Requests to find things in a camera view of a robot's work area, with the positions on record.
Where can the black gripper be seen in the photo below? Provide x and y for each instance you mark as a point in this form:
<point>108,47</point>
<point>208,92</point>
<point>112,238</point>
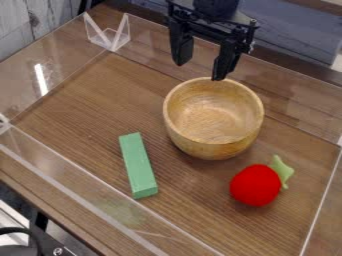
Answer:
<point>211,19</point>

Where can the clear acrylic tray wall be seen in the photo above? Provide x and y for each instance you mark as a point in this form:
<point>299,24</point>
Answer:
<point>70,97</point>

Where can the clear acrylic corner bracket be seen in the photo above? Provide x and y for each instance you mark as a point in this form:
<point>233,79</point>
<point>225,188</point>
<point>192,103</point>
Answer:
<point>108,38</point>

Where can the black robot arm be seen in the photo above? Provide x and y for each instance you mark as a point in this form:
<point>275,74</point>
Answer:
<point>215,21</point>

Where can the wooden bowl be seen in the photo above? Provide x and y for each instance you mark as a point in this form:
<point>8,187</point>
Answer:
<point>212,117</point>

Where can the black metal table leg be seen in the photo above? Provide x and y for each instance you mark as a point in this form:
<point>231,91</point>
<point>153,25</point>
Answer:
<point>50,246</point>

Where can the green rectangular block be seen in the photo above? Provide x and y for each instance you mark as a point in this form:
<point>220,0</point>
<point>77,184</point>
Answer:
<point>137,166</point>

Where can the red plush tomato toy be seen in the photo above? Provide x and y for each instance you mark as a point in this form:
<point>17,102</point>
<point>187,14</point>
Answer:
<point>256,185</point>

